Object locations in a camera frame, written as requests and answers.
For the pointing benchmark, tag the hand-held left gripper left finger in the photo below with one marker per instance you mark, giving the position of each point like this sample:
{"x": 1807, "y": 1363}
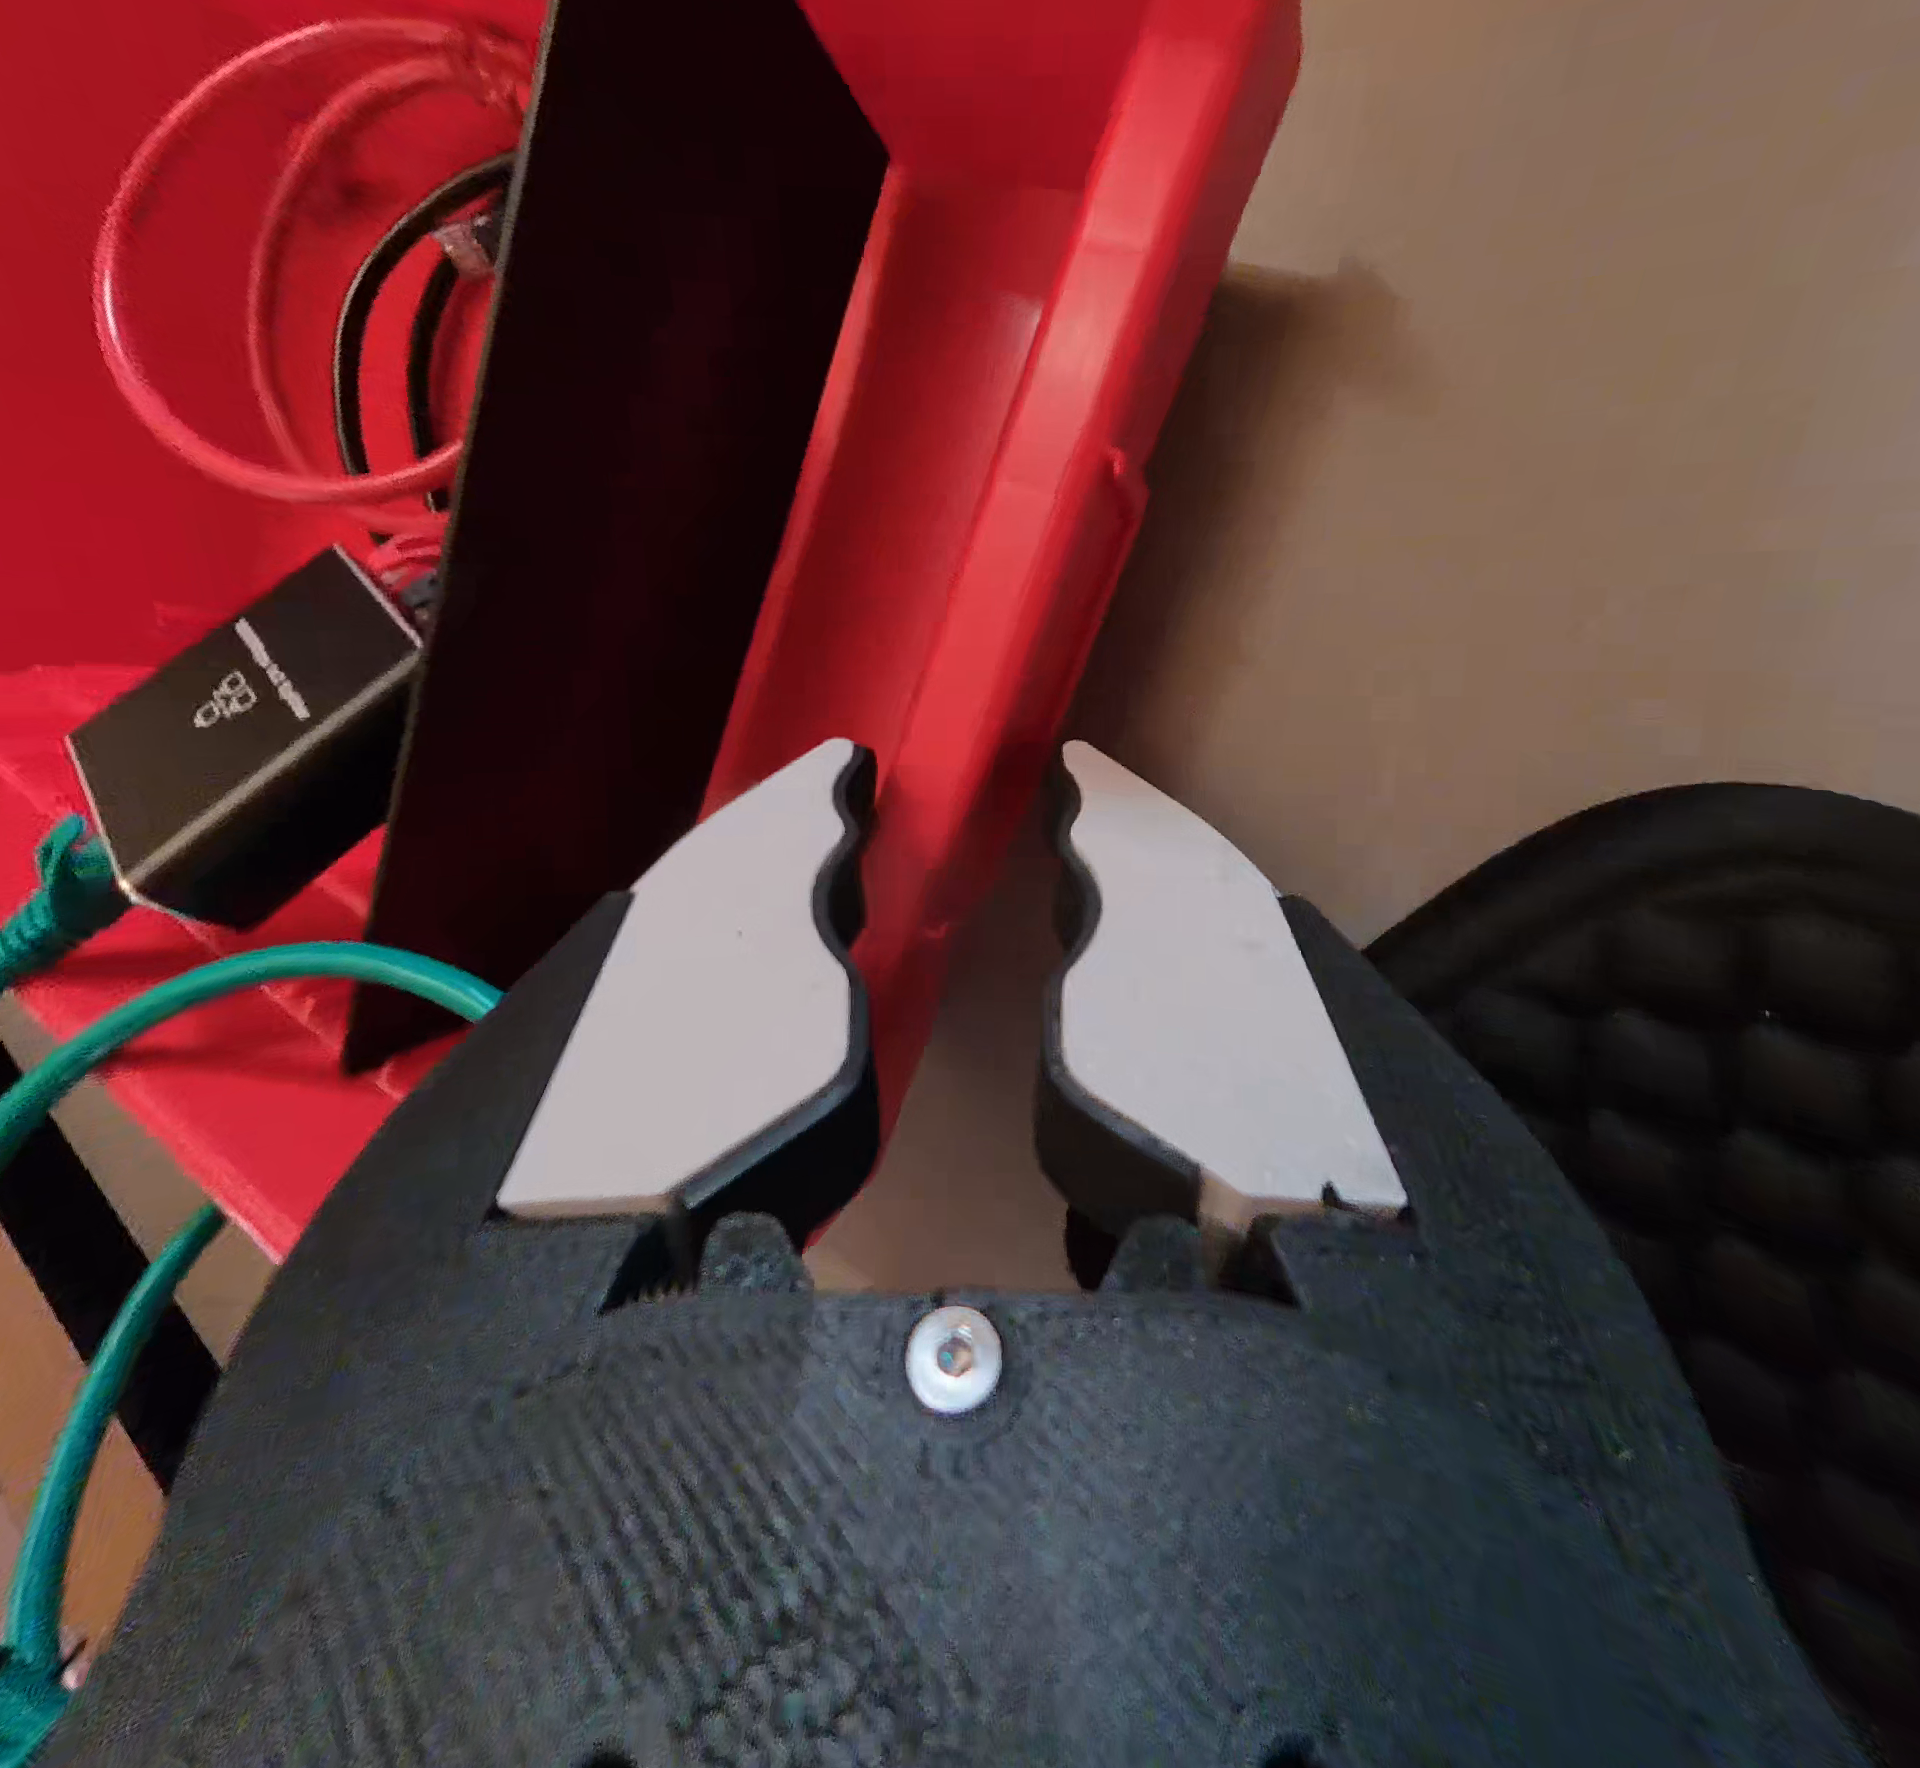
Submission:
{"x": 702, "y": 1018}

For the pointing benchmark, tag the black ethernet splitter box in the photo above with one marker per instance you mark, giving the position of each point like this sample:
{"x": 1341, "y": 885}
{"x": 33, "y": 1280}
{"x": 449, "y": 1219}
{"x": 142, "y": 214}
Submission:
{"x": 240, "y": 752}

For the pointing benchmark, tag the red plastic bin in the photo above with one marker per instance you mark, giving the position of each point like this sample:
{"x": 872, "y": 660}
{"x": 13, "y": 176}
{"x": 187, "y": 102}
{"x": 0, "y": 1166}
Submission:
{"x": 1022, "y": 297}

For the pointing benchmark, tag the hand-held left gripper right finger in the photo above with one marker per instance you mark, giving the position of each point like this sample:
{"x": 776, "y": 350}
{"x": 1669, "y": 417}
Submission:
{"x": 1214, "y": 1037}

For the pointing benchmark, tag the black padded seat cushion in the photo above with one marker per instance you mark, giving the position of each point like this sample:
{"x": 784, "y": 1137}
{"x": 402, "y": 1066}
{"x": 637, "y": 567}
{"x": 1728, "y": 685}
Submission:
{"x": 1728, "y": 1120}

